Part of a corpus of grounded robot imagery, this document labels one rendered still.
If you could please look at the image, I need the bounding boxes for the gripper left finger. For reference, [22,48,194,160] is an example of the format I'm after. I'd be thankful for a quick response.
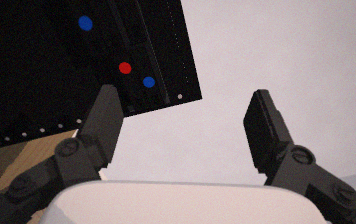
[0,84,124,224]

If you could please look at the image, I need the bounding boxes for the black server rack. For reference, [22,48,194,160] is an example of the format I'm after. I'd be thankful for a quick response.
[0,0,202,148]

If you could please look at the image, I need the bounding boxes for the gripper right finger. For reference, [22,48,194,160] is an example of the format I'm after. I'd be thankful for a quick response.
[243,89,356,224]

